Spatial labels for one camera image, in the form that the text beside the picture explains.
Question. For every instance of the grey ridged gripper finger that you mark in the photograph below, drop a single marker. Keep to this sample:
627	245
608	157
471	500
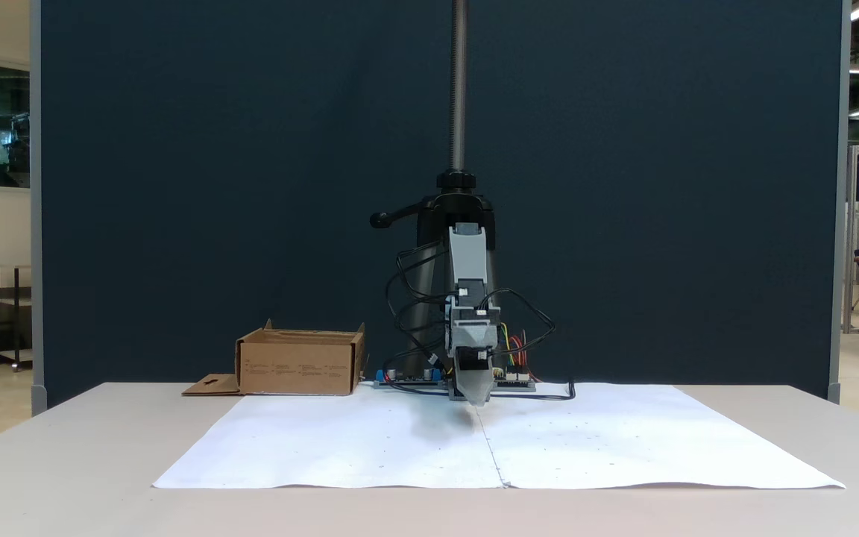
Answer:
476	384

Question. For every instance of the brown cardboard box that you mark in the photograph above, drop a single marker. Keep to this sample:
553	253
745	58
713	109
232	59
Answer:
295	365

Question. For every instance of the dark blue partition panel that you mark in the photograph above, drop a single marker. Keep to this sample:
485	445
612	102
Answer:
176	149

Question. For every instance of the black shelf cart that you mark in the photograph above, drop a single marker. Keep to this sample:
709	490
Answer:
4	328

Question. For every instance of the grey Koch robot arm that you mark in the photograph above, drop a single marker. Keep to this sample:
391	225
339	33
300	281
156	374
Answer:
468	257

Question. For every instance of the black camera tripod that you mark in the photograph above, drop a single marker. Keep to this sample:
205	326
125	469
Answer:
458	89

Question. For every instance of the white paper sheet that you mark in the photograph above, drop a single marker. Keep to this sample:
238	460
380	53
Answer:
310	447
661	440

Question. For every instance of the framed wall window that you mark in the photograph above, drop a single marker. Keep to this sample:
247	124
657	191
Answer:
8	127

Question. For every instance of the blue circuit board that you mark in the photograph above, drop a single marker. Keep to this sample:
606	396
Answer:
407	379

